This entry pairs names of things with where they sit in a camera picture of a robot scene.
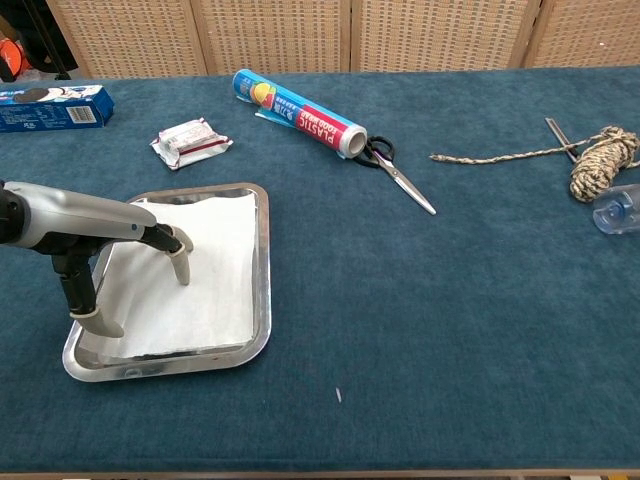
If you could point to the blue plastic wrap roll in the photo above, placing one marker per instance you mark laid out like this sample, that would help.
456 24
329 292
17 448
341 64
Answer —
300 115

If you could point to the thin silver metal strip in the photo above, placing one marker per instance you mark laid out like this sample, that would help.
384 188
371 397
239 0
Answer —
556 130

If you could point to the blue carpet table cover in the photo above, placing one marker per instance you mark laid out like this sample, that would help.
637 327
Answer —
450 300

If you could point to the clear plastic water bottle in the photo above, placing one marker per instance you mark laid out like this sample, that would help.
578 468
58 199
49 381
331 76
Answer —
620 212

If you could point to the orange black object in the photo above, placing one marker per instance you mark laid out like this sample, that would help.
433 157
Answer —
10 55

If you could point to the white red snack packet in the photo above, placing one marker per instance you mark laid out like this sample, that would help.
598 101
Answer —
187 142

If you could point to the wicker folding screen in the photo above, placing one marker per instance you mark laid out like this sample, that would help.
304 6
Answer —
275 35

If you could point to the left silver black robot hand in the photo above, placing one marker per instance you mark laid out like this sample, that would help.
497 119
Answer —
65 215

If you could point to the white paper sheet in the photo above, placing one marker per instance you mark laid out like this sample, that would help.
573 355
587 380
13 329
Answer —
220 280

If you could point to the silver metal tray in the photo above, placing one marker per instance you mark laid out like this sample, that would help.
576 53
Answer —
150 369

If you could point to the blue cookie box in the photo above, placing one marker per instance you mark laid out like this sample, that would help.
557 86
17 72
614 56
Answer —
50 112

